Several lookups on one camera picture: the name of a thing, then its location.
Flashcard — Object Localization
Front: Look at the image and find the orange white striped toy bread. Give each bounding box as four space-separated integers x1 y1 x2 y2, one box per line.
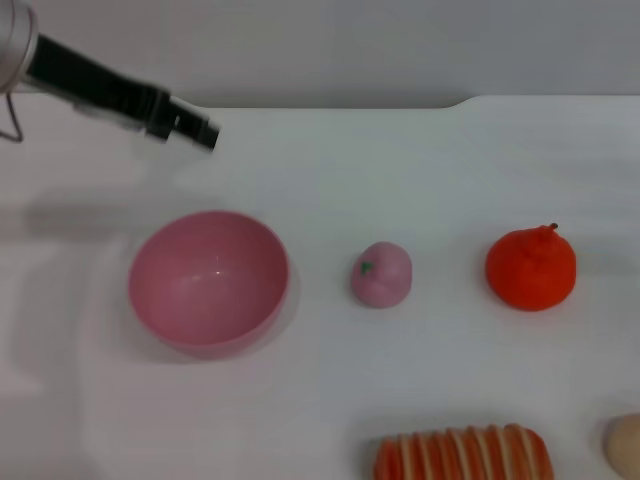
373 423 555 480

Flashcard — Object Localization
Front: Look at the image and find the pink toy peach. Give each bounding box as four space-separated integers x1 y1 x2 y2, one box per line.
349 240 414 309

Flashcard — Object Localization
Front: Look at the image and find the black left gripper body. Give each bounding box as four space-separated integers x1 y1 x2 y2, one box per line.
27 32 172 144

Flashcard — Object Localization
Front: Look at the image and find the pink plastic bowl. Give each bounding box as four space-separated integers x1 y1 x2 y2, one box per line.
127 209 291 361

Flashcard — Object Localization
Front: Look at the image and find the beige round toy bun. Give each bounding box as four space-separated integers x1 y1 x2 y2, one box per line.
602 413 640 477

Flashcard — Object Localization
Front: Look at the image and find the orange toy tangerine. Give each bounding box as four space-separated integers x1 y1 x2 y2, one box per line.
485 222 578 312

